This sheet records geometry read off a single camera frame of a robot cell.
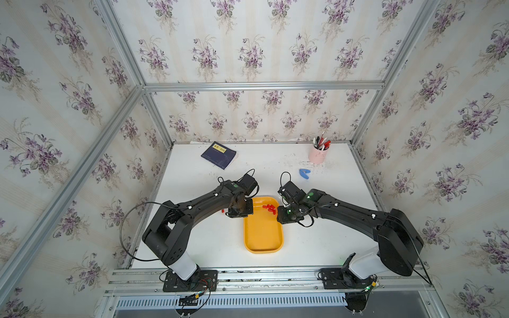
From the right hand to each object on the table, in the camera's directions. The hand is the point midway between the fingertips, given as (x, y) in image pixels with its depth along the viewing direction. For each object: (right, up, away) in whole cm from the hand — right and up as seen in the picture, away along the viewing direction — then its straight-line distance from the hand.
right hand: (280, 219), depth 83 cm
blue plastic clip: (+15, +18, +22) cm, 32 cm away
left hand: (-13, +1, +3) cm, 13 cm away
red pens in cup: (+25, +34, +24) cm, 49 cm away
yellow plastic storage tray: (-8, -6, +1) cm, 10 cm away
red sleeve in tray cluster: (-4, +3, +8) cm, 9 cm away
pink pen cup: (+23, +27, +24) cm, 43 cm away
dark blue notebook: (-32, +28, +31) cm, 53 cm away
